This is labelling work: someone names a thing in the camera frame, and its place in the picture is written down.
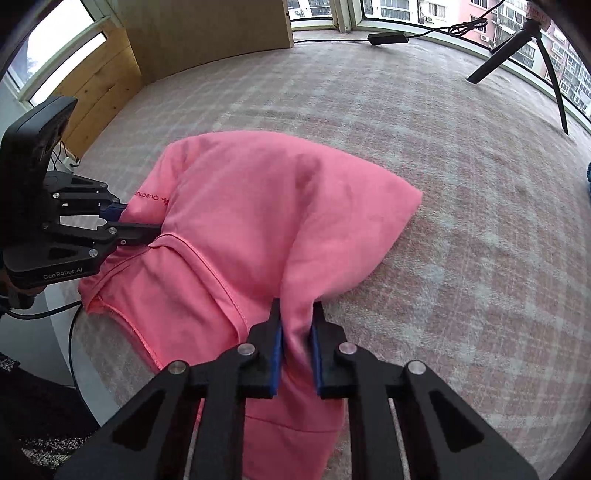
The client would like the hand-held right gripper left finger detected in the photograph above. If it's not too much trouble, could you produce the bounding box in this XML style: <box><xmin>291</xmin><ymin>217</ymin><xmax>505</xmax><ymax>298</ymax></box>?
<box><xmin>55</xmin><ymin>298</ymin><xmax>283</xmax><ymax>480</ymax></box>

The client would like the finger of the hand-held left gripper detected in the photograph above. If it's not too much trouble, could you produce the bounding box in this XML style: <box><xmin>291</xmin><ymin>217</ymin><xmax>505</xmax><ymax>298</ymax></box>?
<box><xmin>44</xmin><ymin>222</ymin><xmax>162</xmax><ymax>252</ymax></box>
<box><xmin>46</xmin><ymin>172</ymin><xmax>127</xmax><ymax>222</ymax></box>

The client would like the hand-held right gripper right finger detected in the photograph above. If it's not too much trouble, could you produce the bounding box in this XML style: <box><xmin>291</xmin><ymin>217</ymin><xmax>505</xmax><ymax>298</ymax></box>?
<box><xmin>310</xmin><ymin>300</ymin><xmax>539</xmax><ymax>480</ymax></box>

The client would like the pink sweatshirt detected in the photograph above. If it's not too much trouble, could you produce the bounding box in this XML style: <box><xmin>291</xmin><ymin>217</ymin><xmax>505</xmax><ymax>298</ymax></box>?
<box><xmin>78</xmin><ymin>130</ymin><xmax>424</xmax><ymax>480</ymax></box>

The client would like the wooden cabinet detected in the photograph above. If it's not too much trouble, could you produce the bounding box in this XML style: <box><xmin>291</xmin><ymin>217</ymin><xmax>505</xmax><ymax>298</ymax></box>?
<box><xmin>44</xmin><ymin>18</ymin><xmax>143</xmax><ymax>160</ymax></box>

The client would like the plaid beige blanket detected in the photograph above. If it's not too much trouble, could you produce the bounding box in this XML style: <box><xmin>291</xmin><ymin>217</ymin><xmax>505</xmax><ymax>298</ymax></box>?
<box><xmin>69</xmin><ymin>37</ymin><xmax>591</xmax><ymax>480</ymax></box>

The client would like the light wooden board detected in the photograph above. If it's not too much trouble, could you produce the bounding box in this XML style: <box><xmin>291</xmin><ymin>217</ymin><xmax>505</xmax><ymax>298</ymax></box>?
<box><xmin>112</xmin><ymin>0</ymin><xmax>295</xmax><ymax>88</ymax></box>

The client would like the person's black knit coat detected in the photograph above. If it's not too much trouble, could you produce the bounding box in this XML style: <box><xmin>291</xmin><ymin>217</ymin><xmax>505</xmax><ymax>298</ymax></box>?
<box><xmin>0</xmin><ymin>353</ymin><xmax>105</xmax><ymax>480</ymax></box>

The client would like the black power brick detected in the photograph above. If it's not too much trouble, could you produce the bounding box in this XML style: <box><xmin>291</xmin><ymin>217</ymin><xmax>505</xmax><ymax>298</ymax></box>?
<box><xmin>367</xmin><ymin>31</ymin><xmax>410</xmax><ymax>46</ymax></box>

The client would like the black tripod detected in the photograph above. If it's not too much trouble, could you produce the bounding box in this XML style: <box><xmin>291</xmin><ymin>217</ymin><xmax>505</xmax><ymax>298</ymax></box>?
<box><xmin>466</xmin><ymin>0</ymin><xmax>572</xmax><ymax>136</ymax></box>

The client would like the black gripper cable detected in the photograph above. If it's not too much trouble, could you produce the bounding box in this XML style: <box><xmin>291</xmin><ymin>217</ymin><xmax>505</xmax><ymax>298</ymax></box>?
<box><xmin>0</xmin><ymin>300</ymin><xmax>109</xmax><ymax>416</ymax></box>

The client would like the black power cord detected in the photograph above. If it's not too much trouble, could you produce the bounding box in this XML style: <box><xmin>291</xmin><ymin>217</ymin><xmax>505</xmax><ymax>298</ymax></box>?
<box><xmin>294</xmin><ymin>16</ymin><xmax>502</xmax><ymax>47</ymax></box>

